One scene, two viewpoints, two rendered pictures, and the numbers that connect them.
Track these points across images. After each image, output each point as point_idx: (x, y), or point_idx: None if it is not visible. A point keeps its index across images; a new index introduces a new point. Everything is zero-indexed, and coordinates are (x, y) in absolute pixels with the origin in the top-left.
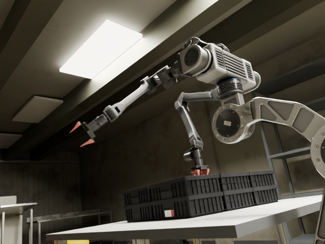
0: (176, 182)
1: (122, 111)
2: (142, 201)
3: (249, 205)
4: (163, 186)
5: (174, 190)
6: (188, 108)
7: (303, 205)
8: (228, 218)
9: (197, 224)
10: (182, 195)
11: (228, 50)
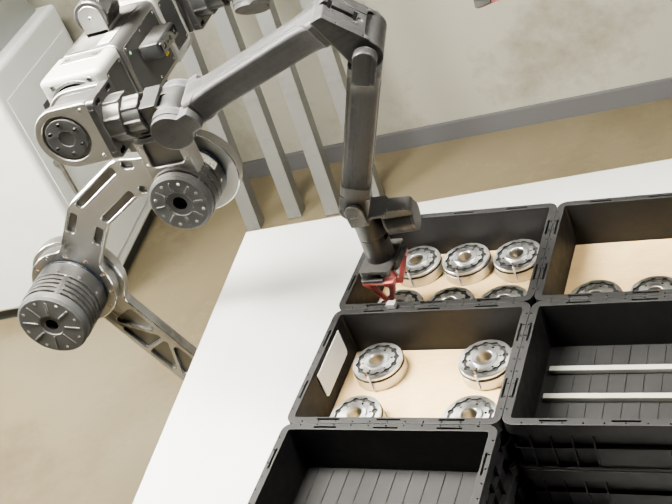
0: (421, 226)
1: None
2: (617, 238)
3: None
4: (482, 223)
5: (437, 241)
6: (351, 70)
7: (183, 382)
8: (284, 274)
9: (310, 233)
10: None
11: (74, 16)
